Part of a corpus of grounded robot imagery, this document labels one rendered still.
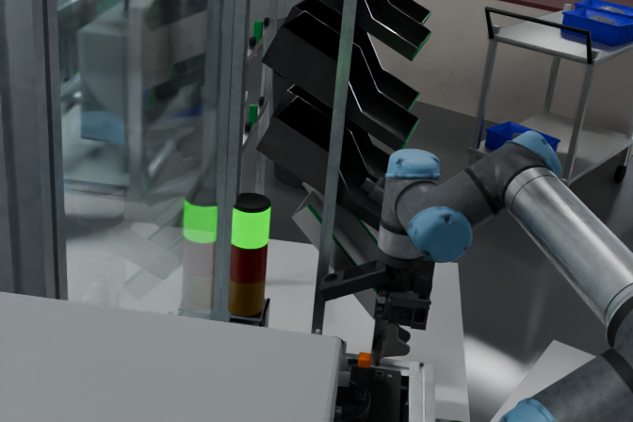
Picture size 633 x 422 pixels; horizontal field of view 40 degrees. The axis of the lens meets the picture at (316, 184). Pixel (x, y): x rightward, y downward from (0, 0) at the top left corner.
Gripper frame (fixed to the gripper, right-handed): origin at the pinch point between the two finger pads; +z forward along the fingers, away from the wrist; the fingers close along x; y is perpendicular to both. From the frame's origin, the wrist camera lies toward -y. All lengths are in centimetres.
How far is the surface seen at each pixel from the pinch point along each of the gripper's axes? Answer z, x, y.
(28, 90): -67, -78, -20
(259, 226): -31.8, -21.0, -16.7
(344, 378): 3.1, -2.2, -4.2
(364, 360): 0.0, -1.1, -1.4
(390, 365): 11.4, 14.7, 3.6
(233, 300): -20.7, -21.2, -19.4
